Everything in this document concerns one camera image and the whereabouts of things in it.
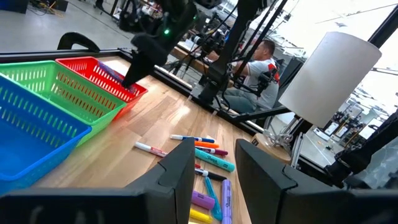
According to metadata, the light purple Sharpie marker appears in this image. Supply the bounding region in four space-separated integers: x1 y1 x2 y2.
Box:
190 190 216 211

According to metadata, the blue violet highlighter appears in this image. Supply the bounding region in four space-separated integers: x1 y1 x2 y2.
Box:
98 60 137 94

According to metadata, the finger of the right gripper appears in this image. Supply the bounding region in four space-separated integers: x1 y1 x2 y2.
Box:
121 55 147 88

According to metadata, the blue capped white marker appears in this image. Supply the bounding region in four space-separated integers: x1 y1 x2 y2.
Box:
170 134 216 144

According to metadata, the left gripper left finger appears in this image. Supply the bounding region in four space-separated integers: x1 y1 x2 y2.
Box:
124 138 196 224

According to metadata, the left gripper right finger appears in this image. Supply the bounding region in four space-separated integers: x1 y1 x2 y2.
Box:
235 139 346 224

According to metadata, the orange highlighter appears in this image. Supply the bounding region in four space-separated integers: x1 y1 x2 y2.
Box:
194 141 220 149

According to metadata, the yellow highlighter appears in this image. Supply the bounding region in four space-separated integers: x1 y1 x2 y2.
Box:
188 208 214 224

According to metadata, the teal Sharpie marker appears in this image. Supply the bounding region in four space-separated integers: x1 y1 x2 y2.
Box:
195 147 236 173

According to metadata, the blue plastic basket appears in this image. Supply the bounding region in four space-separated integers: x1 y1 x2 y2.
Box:
0 73 93 195

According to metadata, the green plastic basket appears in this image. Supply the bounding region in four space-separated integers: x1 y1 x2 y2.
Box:
0 60 127 147

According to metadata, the thin teal marker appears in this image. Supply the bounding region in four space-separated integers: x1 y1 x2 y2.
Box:
204 176 223 222

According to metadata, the red capped white marker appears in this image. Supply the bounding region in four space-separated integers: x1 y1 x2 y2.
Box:
134 141 169 158

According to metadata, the magenta capped white marker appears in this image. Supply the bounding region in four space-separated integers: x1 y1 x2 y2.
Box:
195 145 229 157

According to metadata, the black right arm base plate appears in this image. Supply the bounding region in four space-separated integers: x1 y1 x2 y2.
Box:
190 83 240 110

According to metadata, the person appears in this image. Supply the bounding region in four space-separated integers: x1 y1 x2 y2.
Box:
217 39 280 114

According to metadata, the black capped white marker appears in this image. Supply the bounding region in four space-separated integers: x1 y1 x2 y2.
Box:
194 167 228 182

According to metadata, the black arched frame handle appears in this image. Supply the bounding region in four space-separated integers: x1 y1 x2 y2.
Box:
57 31 101 52

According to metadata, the red plastic basket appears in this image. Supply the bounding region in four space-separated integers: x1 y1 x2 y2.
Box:
55 55 149 121

